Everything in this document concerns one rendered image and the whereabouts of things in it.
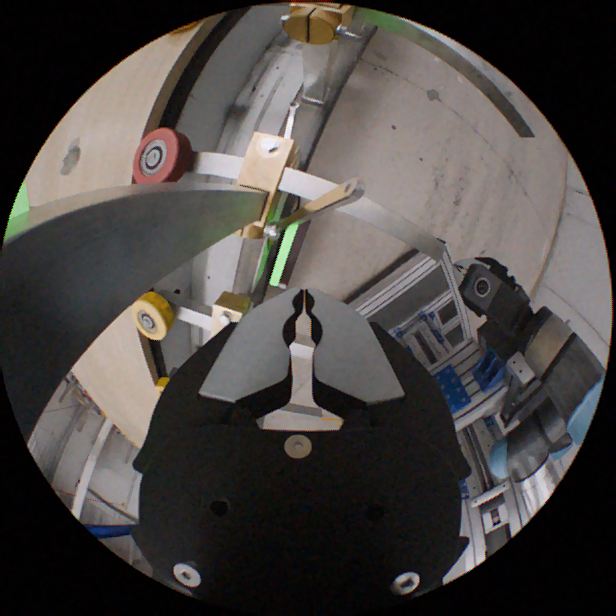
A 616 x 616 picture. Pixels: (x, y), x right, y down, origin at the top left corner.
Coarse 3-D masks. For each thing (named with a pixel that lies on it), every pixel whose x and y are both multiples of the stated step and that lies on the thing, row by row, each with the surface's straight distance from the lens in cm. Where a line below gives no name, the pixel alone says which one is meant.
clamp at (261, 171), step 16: (256, 144) 26; (288, 144) 25; (256, 160) 25; (272, 160) 25; (288, 160) 26; (240, 176) 26; (256, 176) 25; (272, 176) 25; (272, 192) 24; (272, 208) 27; (256, 224) 25
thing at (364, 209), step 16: (192, 160) 30; (208, 160) 29; (224, 160) 28; (240, 160) 27; (224, 176) 27; (288, 176) 25; (304, 176) 25; (304, 192) 25; (320, 192) 25; (352, 208) 26; (368, 208) 26; (384, 208) 27; (384, 224) 27; (400, 224) 28; (416, 240) 30; (432, 240) 31; (432, 256) 32
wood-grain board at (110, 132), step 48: (144, 48) 46; (192, 48) 39; (96, 96) 51; (144, 96) 36; (48, 144) 72; (96, 144) 42; (48, 192) 65; (144, 336) 45; (96, 384) 106; (144, 384) 60; (144, 432) 131
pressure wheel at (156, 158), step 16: (160, 128) 29; (144, 144) 30; (160, 144) 28; (176, 144) 26; (144, 160) 30; (160, 160) 28; (176, 160) 26; (144, 176) 29; (160, 176) 27; (176, 176) 28
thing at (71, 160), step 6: (78, 138) 50; (72, 144) 50; (72, 150) 51; (78, 150) 48; (66, 156) 51; (72, 156) 48; (78, 156) 47; (66, 162) 51; (72, 162) 49; (66, 168) 52; (66, 174) 51
